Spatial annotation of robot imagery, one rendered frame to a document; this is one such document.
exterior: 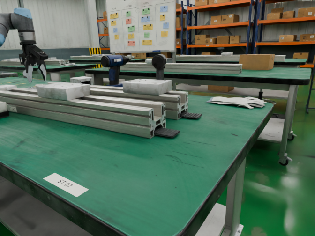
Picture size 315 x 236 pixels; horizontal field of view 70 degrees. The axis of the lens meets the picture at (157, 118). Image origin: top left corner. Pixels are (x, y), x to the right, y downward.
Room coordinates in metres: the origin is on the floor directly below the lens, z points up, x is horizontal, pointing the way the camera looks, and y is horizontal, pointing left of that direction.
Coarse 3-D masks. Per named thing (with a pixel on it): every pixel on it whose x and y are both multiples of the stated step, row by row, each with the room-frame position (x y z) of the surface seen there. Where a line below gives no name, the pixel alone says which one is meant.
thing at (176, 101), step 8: (96, 88) 0.97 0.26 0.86; (104, 88) 1.02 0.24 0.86; (112, 88) 0.99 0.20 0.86; (120, 88) 0.97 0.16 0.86; (112, 96) 0.90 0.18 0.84; (120, 96) 0.89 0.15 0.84; (128, 96) 0.87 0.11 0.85; (136, 96) 0.84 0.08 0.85; (144, 96) 0.82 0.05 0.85; (152, 96) 0.80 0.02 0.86; (160, 96) 0.79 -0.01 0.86; (168, 96) 0.77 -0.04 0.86; (176, 96) 0.76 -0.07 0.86; (184, 96) 0.82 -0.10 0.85; (168, 104) 0.77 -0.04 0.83; (176, 104) 0.76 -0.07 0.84; (184, 104) 0.81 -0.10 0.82; (168, 112) 0.77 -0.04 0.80; (176, 112) 0.76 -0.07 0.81
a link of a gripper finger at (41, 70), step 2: (42, 64) 1.25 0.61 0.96; (38, 66) 1.24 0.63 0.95; (40, 66) 1.23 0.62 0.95; (42, 66) 1.24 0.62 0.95; (38, 68) 1.24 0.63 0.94; (40, 68) 1.23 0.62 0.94; (42, 68) 1.24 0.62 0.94; (44, 68) 1.25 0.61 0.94; (38, 70) 1.27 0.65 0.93; (40, 70) 1.24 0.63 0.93; (42, 70) 1.24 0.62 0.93; (44, 70) 1.25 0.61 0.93; (38, 72) 1.28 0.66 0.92; (40, 72) 1.27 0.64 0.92; (42, 72) 1.24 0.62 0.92; (44, 72) 1.25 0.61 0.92; (42, 74) 1.25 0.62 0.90; (44, 74) 1.25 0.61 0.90; (44, 76) 1.25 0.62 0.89; (44, 78) 1.25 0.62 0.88; (44, 80) 1.26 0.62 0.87
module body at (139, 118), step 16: (0, 96) 0.99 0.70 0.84; (16, 96) 0.90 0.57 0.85; (32, 96) 0.85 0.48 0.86; (96, 96) 0.80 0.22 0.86; (16, 112) 0.92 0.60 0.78; (32, 112) 0.86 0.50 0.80; (48, 112) 0.81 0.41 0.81; (64, 112) 0.78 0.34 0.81; (80, 112) 0.72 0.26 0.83; (96, 112) 0.69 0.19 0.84; (112, 112) 0.67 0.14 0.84; (128, 112) 0.62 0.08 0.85; (144, 112) 0.60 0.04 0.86; (160, 112) 0.65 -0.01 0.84; (112, 128) 0.66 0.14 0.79; (128, 128) 0.63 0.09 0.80; (144, 128) 0.60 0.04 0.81
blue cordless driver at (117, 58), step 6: (102, 60) 1.16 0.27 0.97; (108, 60) 1.15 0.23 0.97; (114, 60) 1.17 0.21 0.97; (120, 60) 1.21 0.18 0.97; (126, 60) 1.25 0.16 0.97; (108, 66) 1.17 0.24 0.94; (114, 66) 1.19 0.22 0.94; (114, 72) 1.19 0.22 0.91; (114, 78) 1.18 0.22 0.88; (108, 84) 1.20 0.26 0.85; (114, 84) 1.18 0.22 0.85; (120, 84) 1.20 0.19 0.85
